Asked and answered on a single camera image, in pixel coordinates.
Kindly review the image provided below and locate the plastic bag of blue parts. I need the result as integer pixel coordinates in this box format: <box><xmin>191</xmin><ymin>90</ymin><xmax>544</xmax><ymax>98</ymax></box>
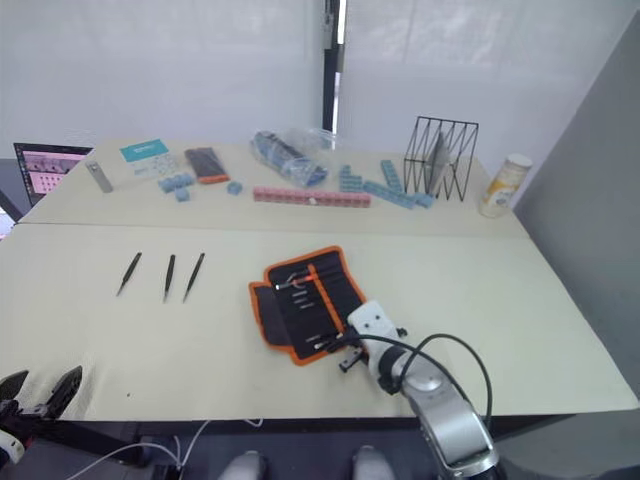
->
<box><xmin>249</xmin><ymin>130</ymin><xmax>332</xmax><ymax>190</ymax></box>

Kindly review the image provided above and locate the pink block row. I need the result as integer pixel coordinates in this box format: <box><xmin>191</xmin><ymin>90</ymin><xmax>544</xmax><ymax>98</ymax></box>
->
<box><xmin>252</xmin><ymin>186</ymin><xmax>373</xmax><ymax>210</ymax></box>

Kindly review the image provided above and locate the teal card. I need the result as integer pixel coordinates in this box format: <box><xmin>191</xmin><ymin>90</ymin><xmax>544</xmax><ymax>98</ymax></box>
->
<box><xmin>118</xmin><ymin>138</ymin><xmax>168</xmax><ymax>164</ymax></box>

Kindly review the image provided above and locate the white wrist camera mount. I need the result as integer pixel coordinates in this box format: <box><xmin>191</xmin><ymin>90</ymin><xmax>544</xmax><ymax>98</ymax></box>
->
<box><xmin>0</xmin><ymin>430</ymin><xmax>25</xmax><ymax>467</ymax></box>
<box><xmin>347</xmin><ymin>299</ymin><xmax>409</xmax><ymax>376</ymax></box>

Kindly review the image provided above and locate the white yellow canister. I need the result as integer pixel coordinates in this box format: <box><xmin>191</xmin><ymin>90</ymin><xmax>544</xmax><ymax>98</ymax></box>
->
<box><xmin>479</xmin><ymin>153</ymin><xmax>535</xmax><ymax>219</ymax></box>

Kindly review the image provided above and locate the black orange-trimmed tool roll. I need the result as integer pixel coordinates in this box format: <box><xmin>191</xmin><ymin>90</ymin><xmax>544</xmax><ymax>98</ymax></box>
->
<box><xmin>248</xmin><ymin>244</ymin><xmax>369</xmax><ymax>368</ymax></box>

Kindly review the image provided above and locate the clear plastic bag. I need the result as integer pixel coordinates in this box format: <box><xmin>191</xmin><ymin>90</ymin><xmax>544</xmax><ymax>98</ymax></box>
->
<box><xmin>285</xmin><ymin>126</ymin><xmax>335</xmax><ymax>151</ymax></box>

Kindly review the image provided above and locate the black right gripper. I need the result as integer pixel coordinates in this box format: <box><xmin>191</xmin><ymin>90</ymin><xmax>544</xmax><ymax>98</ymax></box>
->
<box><xmin>337</xmin><ymin>335</ymin><xmax>374</xmax><ymax>374</ymax></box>

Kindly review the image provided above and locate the long blue block row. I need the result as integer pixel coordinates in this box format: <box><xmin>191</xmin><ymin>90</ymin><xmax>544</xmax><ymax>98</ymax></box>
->
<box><xmin>361</xmin><ymin>180</ymin><xmax>435</xmax><ymax>211</ymax></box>

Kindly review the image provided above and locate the white sheet with blue print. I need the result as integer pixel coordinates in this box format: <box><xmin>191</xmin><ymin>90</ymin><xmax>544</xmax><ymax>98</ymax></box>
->
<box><xmin>132</xmin><ymin>153</ymin><xmax>178</xmax><ymax>179</ymax></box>

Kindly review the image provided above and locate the grey panel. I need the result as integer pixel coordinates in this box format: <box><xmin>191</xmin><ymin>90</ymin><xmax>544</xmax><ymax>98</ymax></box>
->
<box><xmin>425</xmin><ymin>130</ymin><xmax>459</xmax><ymax>198</ymax></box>

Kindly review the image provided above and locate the black wire rack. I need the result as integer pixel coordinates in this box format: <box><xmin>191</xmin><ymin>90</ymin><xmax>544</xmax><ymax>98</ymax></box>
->
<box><xmin>402</xmin><ymin>115</ymin><xmax>480</xmax><ymax>203</ymax></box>

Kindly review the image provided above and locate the short blue block strip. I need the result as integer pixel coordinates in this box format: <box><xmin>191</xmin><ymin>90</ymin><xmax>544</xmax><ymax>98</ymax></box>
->
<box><xmin>379</xmin><ymin>159</ymin><xmax>404</xmax><ymax>192</ymax></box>

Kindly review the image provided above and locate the silver metal bar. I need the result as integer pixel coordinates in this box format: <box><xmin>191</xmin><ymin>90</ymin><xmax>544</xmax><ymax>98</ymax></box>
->
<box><xmin>83</xmin><ymin>159</ymin><xmax>115</xmax><ymax>194</ymax></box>

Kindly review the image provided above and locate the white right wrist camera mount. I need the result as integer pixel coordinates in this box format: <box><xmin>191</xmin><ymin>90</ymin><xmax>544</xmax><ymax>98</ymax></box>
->
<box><xmin>347</xmin><ymin>299</ymin><xmax>409</xmax><ymax>376</ymax></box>

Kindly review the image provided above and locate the white cable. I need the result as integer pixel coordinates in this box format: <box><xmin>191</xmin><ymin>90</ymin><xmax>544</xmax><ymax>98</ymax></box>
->
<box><xmin>177</xmin><ymin>417</ymin><xmax>264</xmax><ymax>472</ymax></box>
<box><xmin>74</xmin><ymin>441</ymin><xmax>181</xmax><ymax>480</ymax></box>

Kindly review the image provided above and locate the black orange flat package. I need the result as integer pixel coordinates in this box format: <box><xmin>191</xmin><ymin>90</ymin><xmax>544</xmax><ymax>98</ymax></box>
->
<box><xmin>183</xmin><ymin>146</ymin><xmax>231</xmax><ymax>186</ymax></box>

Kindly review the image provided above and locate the blue block stack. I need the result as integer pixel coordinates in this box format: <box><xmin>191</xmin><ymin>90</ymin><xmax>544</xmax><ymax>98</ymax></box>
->
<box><xmin>338</xmin><ymin>163</ymin><xmax>364</xmax><ymax>194</ymax></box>

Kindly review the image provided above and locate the grey rounded shape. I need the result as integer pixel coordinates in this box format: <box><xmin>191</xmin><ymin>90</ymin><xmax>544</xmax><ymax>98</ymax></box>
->
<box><xmin>218</xmin><ymin>449</ymin><xmax>267</xmax><ymax>480</ymax></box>
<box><xmin>351</xmin><ymin>444</ymin><xmax>397</xmax><ymax>480</ymax></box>

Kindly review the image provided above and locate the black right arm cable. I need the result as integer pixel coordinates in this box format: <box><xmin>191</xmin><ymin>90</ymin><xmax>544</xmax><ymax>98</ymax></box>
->
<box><xmin>344</xmin><ymin>332</ymin><xmax>495</xmax><ymax>427</ymax></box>

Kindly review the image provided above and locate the orange black handled tool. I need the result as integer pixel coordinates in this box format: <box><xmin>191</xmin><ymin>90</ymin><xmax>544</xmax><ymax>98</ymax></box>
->
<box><xmin>275</xmin><ymin>273</ymin><xmax>315</xmax><ymax>292</ymax></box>

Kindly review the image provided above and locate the dark window post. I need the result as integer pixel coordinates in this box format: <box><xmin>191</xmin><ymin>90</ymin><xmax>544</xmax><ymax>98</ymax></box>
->
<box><xmin>321</xmin><ymin>0</ymin><xmax>348</xmax><ymax>137</ymax></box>

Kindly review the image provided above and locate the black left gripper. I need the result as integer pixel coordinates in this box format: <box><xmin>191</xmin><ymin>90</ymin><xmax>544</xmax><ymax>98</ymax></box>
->
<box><xmin>0</xmin><ymin>364</ymin><xmax>84</xmax><ymax>427</ymax></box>

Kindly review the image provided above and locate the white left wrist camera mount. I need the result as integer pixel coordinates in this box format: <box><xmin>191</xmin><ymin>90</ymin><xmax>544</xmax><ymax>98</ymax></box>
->
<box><xmin>0</xmin><ymin>430</ymin><xmax>25</xmax><ymax>467</ymax></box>

